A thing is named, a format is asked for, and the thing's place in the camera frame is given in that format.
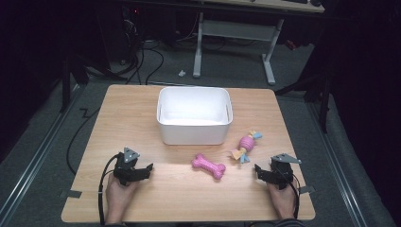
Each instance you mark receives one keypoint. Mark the metal floor rail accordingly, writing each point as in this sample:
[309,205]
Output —
[31,157]
[339,170]

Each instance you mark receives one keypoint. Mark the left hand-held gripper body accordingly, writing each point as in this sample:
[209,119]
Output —
[126,171]

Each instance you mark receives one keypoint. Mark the person's right hand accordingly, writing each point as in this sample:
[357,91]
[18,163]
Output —
[283,198]

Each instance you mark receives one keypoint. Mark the black computer tower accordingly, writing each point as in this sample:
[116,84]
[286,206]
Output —
[130,31]

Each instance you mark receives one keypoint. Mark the white-legged wooden desk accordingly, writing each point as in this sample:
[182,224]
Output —
[236,30]

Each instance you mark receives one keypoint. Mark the white plastic bin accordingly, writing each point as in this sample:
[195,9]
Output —
[194,132]

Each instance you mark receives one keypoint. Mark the grey tape piece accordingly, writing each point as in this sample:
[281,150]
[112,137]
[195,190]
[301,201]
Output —
[74,194]
[307,189]

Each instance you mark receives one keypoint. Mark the white paper scrap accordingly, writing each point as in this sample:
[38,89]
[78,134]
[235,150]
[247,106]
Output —
[182,73]

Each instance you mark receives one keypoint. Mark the black metal stand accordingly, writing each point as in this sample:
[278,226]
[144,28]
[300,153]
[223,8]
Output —
[324,104]
[66,82]

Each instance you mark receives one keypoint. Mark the person's left hand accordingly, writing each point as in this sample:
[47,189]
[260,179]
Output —
[118,195]

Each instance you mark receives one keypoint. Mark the pink bone toy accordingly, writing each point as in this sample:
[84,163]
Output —
[208,165]

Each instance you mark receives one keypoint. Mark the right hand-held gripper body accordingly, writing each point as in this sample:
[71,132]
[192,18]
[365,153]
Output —
[282,173]

